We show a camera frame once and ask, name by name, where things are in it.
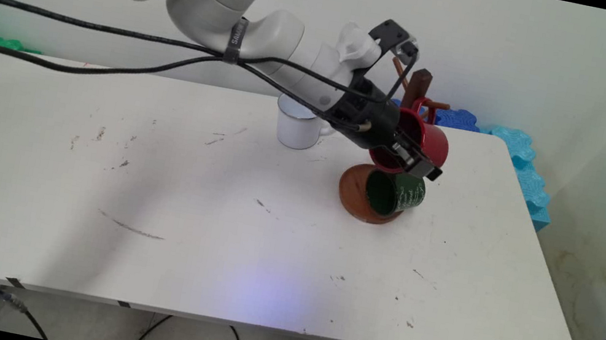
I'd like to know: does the brown wooden mug tree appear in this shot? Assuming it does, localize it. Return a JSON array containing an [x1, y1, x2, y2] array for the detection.
[[333, 50, 458, 234]]

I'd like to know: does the red enamel mug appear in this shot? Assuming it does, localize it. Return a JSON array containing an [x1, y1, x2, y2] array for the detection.
[[366, 89, 457, 183]]

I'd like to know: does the white enamel mug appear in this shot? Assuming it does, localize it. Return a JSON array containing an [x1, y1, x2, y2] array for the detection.
[[270, 93, 341, 156]]

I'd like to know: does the black camera cable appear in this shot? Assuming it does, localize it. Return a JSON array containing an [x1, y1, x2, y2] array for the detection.
[[0, 0, 422, 111]]

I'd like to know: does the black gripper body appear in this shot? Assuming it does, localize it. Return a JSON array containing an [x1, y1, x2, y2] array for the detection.
[[333, 75, 418, 156]]

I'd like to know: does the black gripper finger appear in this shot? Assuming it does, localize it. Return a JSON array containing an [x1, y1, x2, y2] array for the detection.
[[398, 126, 429, 152], [387, 142, 448, 183]]

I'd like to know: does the light blue foam mat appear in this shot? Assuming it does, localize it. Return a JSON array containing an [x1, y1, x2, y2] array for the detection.
[[463, 122, 565, 234]]

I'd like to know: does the green enamel mug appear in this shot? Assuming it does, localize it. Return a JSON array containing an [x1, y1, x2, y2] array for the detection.
[[361, 166, 429, 222]]

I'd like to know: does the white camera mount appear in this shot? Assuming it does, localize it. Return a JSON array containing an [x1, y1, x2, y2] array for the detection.
[[332, 19, 389, 76]]

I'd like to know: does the dark blue foam mat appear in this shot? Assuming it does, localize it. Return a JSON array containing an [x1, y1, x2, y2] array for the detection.
[[390, 98, 483, 133]]

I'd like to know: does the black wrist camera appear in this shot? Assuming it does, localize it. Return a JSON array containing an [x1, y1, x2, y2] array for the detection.
[[364, 16, 425, 64]]

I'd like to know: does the black cable with brass connector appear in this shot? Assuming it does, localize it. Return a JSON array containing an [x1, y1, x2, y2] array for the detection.
[[0, 17, 382, 137]]

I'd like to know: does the grey velcro cable strap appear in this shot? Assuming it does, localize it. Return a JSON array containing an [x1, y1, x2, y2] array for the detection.
[[222, 15, 251, 66]]

